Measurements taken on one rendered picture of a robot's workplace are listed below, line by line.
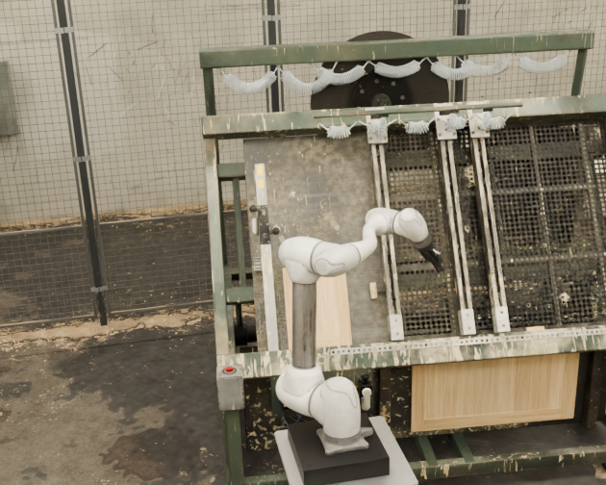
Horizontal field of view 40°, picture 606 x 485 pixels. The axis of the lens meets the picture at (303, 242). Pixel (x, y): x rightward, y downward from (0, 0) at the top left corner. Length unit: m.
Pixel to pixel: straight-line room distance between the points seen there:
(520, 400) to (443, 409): 0.42
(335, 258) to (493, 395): 1.73
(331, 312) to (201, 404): 1.56
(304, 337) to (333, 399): 0.28
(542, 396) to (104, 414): 2.64
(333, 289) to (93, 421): 1.96
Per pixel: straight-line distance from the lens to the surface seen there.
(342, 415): 3.44
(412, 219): 3.65
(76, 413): 5.57
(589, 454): 4.81
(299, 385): 3.52
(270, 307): 4.14
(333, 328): 4.17
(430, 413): 4.64
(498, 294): 4.33
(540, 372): 4.70
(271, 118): 4.32
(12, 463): 5.25
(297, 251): 3.33
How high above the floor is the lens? 2.88
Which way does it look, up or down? 21 degrees down
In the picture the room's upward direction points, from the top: 2 degrees counter-clockwise
